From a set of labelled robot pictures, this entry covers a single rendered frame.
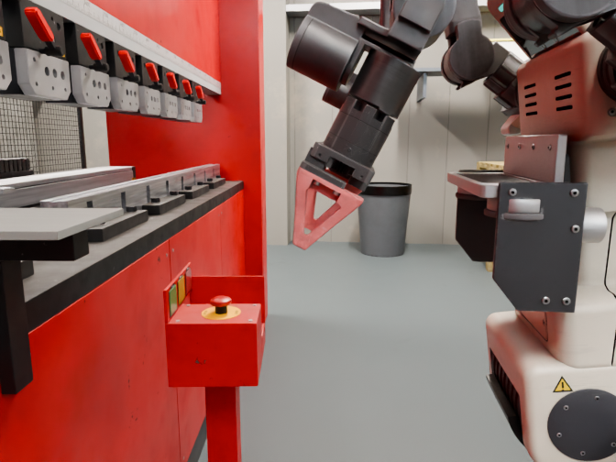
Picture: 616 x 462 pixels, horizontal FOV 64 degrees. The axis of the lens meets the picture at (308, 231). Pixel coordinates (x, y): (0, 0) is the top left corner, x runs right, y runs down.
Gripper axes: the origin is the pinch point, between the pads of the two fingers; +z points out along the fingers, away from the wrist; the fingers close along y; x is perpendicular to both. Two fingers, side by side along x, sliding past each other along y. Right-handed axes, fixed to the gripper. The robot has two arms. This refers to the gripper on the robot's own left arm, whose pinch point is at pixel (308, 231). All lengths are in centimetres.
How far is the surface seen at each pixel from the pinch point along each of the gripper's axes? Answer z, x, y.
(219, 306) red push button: 26.5, -8.4, -30.0
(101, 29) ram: -6, -67, -65
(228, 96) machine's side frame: 1, -75, -216
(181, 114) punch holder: 11, -65, -132
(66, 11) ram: -7, -65, -48
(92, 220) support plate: 11.8, -23.8, -2.9
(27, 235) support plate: 13.2, -25.9, 5.4
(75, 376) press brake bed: 45, -24, -19
